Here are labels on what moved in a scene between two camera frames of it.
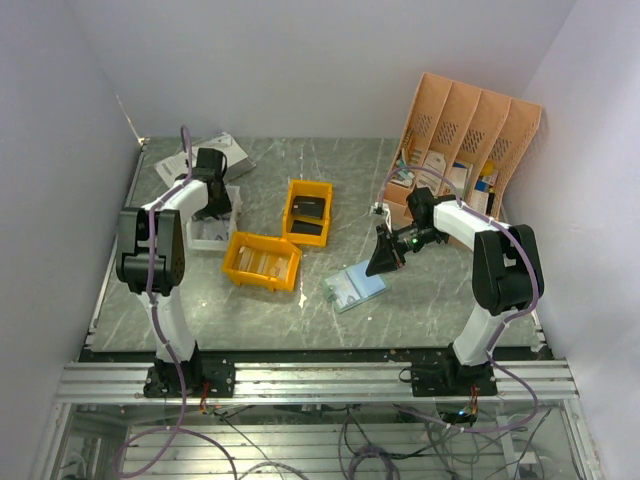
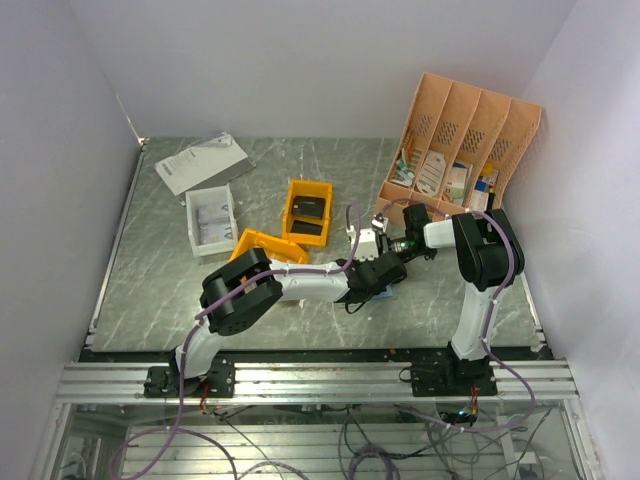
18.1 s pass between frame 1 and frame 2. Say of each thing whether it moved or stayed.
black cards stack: stayed
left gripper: moved
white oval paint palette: stayed
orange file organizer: stayed
